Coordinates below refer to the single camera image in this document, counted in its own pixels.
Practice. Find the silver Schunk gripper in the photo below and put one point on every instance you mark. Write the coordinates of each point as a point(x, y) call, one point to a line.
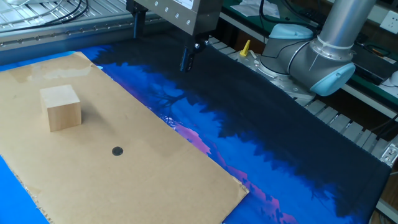
point(180, 12)

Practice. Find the large wooden cube block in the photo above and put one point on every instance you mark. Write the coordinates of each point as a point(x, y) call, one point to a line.
point(60, 109)

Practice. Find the silver UR5 robot arm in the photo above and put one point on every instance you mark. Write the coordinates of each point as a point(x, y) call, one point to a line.
point(311, 59)

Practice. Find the white paper sheet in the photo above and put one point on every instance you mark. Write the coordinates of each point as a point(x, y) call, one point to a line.
point(255, 7)

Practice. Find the black round dot marker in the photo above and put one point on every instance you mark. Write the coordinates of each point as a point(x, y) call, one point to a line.
point(117, 151)

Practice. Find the blue landscape printed cloth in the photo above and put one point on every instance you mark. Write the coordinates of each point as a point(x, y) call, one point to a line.
point(248, 124)

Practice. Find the brown cardboard sheet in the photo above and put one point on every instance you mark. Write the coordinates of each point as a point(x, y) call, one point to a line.
point(124, 186)

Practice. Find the black flat device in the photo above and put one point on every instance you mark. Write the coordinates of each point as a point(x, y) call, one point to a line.
point(373, 67)

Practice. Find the white rounded object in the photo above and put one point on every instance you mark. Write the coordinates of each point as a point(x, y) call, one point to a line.
point(395, 78)

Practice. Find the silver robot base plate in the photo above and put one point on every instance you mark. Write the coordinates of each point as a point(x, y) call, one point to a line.
point(281, 85)

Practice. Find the white wall socket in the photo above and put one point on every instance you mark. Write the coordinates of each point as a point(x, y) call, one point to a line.
point(390, 21)

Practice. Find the silver corner bracket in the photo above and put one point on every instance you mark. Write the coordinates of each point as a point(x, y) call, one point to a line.
point(391, 154)

